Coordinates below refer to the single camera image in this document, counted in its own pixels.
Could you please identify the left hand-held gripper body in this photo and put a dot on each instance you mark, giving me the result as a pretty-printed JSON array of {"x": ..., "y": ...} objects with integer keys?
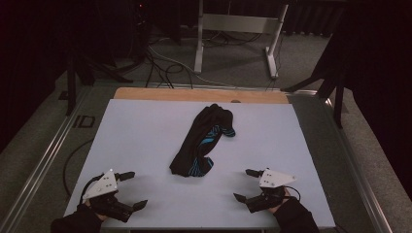
[{"x": 101, "y": 187}]

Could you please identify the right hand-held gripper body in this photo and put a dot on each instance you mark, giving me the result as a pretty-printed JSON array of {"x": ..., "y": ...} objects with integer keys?
[{"x": 274, "y": 179}]

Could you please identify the black blue-striped shorts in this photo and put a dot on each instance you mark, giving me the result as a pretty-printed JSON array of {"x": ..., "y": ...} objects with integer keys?
[{"x": 200, "y": 129}]

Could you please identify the person's right hand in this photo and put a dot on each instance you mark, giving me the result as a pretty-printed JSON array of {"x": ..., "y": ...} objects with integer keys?
[{"x": 287, "y": 195}]

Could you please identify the person's left hand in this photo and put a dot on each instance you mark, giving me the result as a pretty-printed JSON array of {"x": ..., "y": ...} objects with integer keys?
[{"x": 87, "y": 203}]

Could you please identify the white table mat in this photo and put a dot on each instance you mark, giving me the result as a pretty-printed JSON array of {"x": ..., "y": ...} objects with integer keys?
[{"x": 136, "y": 136}]

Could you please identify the black metal stand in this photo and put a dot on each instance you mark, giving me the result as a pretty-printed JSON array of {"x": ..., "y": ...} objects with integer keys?
[
  {"x": 338, "y": 103},
  {"x": 71, "y": 87}
]

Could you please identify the aluminium floor rail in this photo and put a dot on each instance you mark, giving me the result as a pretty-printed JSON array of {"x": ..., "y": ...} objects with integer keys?
[
  {"x": 226, "y": 86},
  {"x": 45, "y": 161},
  {"x": 353, "y": 161}
]

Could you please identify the white metal desk frame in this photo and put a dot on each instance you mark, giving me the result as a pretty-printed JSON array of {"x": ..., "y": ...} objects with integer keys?
[{"x": 239, "y": 24}]

